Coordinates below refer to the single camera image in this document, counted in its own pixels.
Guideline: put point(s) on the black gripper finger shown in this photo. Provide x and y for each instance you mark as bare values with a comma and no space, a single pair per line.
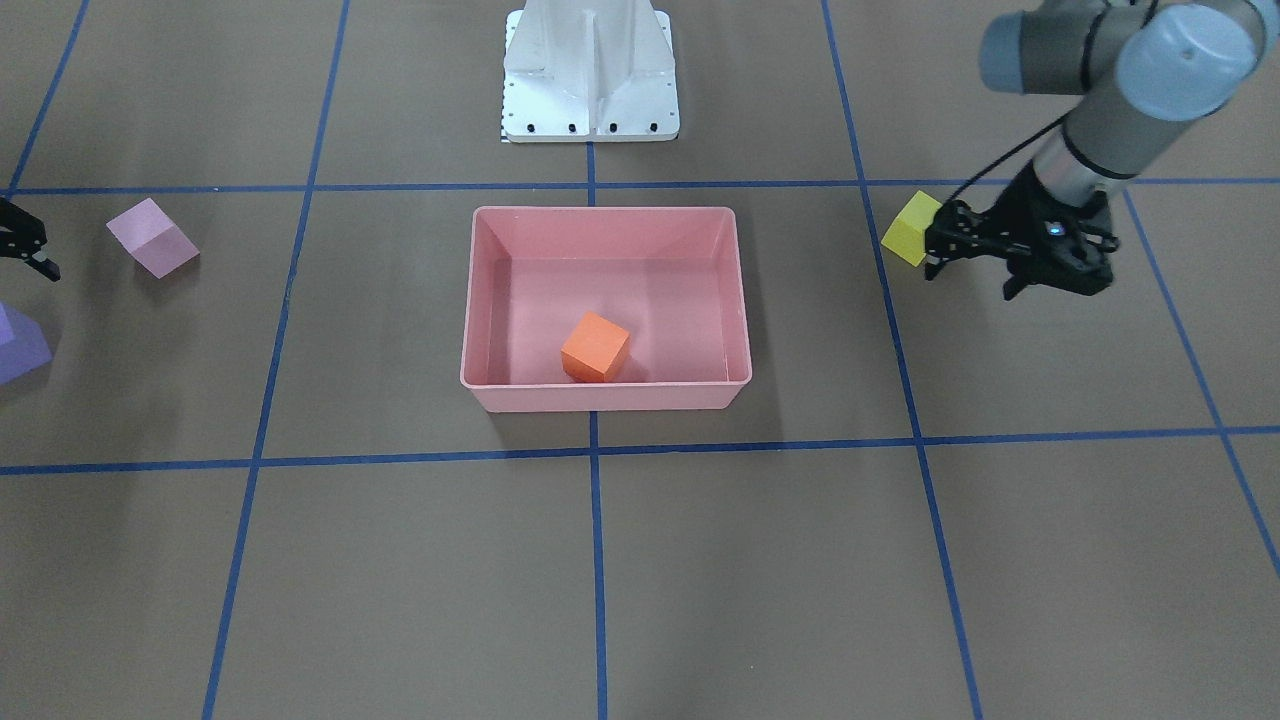
23,238

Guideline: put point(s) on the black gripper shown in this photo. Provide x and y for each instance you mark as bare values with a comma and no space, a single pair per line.
1017,215

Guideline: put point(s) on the light pink foam block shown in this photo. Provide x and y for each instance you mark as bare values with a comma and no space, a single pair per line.
153,239

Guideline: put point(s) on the orange foam block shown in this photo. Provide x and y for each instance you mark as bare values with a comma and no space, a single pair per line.
596,350

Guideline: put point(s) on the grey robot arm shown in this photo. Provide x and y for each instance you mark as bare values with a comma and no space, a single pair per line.
1142,73

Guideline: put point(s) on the pink plastic bin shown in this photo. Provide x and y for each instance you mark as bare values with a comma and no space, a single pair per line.
604,309

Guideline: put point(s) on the yellow foam block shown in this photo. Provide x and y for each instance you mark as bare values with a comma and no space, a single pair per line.
905,236

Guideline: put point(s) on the purple foam block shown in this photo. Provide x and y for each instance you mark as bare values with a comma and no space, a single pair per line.
23,344

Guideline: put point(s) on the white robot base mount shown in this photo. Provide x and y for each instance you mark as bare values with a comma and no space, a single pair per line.
589,72

